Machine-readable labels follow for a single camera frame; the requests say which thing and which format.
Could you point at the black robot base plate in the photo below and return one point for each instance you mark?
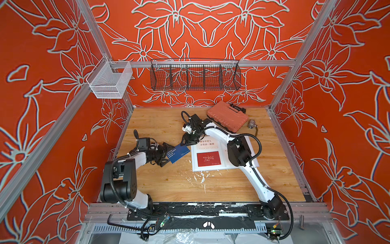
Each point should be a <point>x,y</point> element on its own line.
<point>253,211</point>

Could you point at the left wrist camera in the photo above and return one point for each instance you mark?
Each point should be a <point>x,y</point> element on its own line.
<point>146,143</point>

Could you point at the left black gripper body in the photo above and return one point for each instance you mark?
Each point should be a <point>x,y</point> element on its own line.
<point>156,155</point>

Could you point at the white card red text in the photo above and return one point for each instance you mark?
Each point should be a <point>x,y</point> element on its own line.
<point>208,143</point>

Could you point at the clear mesh wall basket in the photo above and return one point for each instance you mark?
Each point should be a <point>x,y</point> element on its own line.
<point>109,80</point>

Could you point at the dark blue card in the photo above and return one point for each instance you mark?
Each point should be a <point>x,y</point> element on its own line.
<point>176,153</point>

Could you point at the orange plastic tool case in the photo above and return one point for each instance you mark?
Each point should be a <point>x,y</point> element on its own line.
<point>228,116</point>

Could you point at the black wire wall basket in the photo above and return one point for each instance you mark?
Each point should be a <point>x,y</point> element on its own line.
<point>191,74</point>

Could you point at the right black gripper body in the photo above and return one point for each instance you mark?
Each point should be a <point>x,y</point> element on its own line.
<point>194,136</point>

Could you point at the white photo album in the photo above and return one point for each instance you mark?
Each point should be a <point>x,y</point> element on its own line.
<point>223,153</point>

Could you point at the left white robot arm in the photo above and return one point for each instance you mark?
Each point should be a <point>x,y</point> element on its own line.
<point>119,182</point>

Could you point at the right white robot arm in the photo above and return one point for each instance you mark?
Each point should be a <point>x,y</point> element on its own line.
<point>243,150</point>

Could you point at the red photo card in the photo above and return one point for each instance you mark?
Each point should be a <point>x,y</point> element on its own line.
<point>206,159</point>

